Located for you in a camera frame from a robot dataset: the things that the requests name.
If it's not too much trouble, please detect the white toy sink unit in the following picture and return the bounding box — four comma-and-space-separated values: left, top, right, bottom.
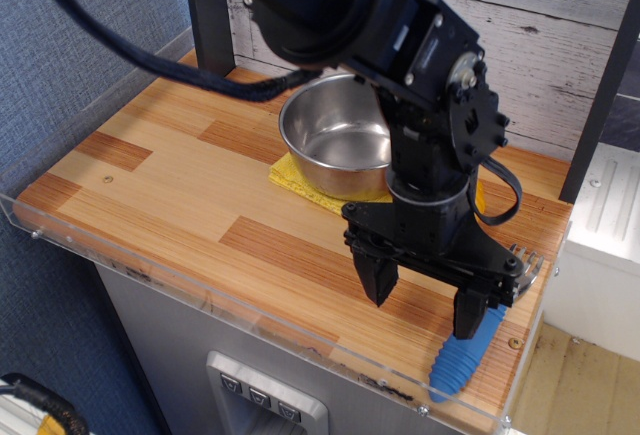
543, 143, 639, 360

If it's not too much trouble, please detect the clear acrylic table guard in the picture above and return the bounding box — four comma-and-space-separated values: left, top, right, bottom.
1, 27, 569, 434

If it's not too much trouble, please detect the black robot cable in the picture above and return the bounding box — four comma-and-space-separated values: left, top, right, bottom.
22, 0, 326, 104

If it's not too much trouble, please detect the stainless steel pot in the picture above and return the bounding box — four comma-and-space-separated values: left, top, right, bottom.
277, 73, 401, 202

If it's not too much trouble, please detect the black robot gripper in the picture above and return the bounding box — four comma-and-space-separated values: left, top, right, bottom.
342, 177, 524, 340

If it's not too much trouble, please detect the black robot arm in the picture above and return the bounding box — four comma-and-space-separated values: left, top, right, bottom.
253, 0, 524, 339

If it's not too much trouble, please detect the yellow black object bottom left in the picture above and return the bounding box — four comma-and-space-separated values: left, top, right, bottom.
1, 373, 90, 434

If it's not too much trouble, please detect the yellow plastic toy pepper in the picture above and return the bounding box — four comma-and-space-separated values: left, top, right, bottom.
474, 179, 486, 214

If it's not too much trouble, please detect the yellow folded cloth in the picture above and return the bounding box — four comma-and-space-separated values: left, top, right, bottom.
268, 152, 391, 214

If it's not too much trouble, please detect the blue-handled metal fork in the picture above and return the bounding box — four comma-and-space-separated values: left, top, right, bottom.
429, 244, 544, 403

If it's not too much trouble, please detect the silver toy fridge cabinet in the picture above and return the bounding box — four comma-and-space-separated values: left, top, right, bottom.
98, 267, 452, 434

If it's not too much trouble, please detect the black vertical frame post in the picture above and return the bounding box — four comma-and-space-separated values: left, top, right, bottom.
559, 0, 639, 204

